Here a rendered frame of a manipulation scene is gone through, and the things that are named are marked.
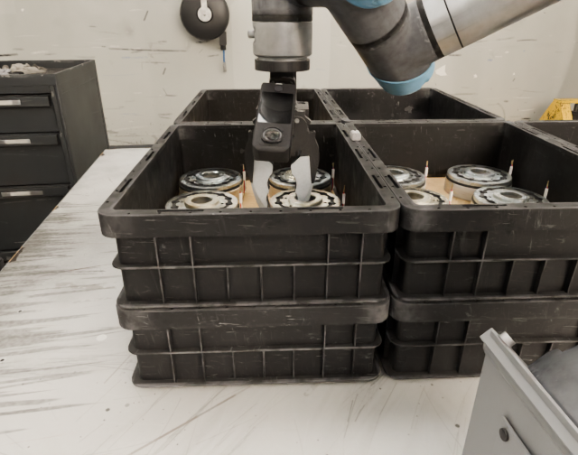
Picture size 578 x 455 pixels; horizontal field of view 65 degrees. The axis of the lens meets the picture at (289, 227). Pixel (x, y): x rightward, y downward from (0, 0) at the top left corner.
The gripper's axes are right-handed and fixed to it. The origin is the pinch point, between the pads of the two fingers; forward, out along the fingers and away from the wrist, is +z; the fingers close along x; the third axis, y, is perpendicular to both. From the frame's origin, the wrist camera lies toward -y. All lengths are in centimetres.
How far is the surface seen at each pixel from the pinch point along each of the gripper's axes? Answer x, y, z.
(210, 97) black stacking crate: 20, 57, -6
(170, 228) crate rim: 9.9, -20.7, -6.4
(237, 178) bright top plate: 7.7, 9.7, -1.2
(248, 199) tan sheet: 5.8, 8.3, 2.0
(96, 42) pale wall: 156, 312, -5
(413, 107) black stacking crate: -31, 61, -3
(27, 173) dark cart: 109, 114, 34
